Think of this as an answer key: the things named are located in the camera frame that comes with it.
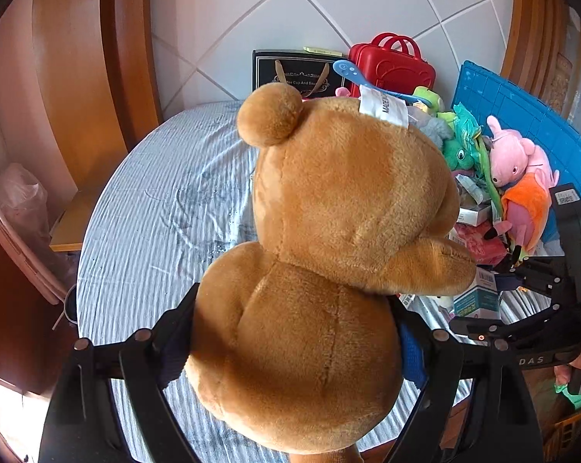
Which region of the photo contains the red packet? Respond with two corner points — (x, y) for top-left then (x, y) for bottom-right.
(448, 222), (508, 266)

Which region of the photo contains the pink pig plush orange dress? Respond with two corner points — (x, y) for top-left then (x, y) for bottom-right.
(485, 116), (561, 257)

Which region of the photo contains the blue plastic toy spoon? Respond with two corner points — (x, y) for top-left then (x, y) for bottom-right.
(333, 60), (419, 105)

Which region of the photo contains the silver plastic packet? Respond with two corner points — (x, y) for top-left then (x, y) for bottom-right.
(454, 174), (491, 204)

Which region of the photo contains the light green plush toy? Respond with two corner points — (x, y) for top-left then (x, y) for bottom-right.
(412, 86), (445, 115)

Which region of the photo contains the red toy suitcase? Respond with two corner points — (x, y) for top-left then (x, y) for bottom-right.
(344, 33), (436, 102)

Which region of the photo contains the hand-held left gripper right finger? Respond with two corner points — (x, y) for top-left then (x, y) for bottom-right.
(384, 296), (546, 463)

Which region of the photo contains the black gift box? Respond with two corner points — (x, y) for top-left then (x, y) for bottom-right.
(252, 49), (354, 103)

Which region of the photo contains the grey plush toy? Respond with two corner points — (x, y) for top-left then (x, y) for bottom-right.
(408, 106), (455, 148)

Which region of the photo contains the blue plastic crate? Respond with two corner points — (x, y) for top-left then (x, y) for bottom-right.
(451, 60), (581, 256)

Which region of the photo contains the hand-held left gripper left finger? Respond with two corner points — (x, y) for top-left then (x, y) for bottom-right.
(39, 284), (204, 463)

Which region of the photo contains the brown teddy bear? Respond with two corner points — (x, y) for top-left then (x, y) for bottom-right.
(184, 82), (479, 463)

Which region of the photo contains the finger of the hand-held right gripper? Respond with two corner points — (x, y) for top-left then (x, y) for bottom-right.
(449, 301), (581, 348)
(493, 255), (581, 306)

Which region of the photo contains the blue white carton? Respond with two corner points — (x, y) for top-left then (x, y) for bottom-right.
(451, 270), (503, 321)

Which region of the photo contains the white cardboard box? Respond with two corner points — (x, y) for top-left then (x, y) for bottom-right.
(456, 203), (493, 226)

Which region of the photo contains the person's right hand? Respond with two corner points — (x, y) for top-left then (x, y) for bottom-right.
(554, 354), (581, 389)

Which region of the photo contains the clear plastic bag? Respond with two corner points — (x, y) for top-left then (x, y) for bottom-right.
(0, 163), (53, 252)

